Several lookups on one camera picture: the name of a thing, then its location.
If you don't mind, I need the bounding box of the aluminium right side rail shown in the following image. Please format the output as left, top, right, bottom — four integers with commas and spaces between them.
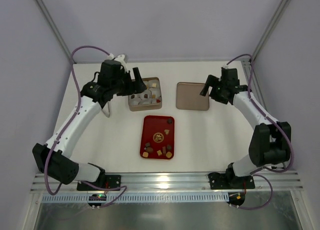
241, 58, 267, 109

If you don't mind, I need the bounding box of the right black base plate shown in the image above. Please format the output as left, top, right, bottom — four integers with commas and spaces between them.
207, 172, 256, 190

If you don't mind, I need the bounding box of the brown leaf oval chocolate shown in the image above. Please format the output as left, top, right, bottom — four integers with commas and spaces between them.
146, 147, 153, 153

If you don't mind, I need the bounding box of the red rectangular tray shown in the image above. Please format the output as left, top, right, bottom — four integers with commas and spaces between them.
139, 115, 175, 161

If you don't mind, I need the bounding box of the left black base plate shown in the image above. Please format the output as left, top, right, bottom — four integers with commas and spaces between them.
76, 173, 122, 191

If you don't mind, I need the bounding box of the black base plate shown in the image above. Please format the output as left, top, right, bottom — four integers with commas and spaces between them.
207, 172, 256, 190
76, 173, 122, 191

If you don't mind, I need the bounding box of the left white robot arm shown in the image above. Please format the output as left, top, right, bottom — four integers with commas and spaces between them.
32, 59, 147, 189

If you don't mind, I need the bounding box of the purple cable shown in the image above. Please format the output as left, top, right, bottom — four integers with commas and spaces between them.
44, 45, 128, 208
222, 53, 294, 210

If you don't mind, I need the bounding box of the slotted cable duct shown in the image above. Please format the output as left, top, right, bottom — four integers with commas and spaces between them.
41, 191, 229, 204

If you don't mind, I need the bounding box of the gold tin box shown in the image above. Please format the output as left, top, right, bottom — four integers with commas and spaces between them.
128, 77, 163, 112

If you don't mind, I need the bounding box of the aluminium front rail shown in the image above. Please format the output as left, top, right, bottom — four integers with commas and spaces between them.
30, 171, 304, 191

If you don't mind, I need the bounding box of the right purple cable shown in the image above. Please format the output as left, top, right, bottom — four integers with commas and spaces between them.
222, 53, 294, 210

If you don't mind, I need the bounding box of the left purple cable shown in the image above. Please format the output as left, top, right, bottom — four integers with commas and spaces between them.
44, 45, 128, 208

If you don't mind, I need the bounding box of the aluminium rail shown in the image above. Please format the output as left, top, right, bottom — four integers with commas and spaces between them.
30, 171, 304, 191
241, 58, 267, 109

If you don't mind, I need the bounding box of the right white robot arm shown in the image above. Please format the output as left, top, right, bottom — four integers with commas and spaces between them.
200, 68, 293, 190

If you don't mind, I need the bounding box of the gold tin lid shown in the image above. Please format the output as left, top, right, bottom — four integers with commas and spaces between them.
175, 82, 210, 111

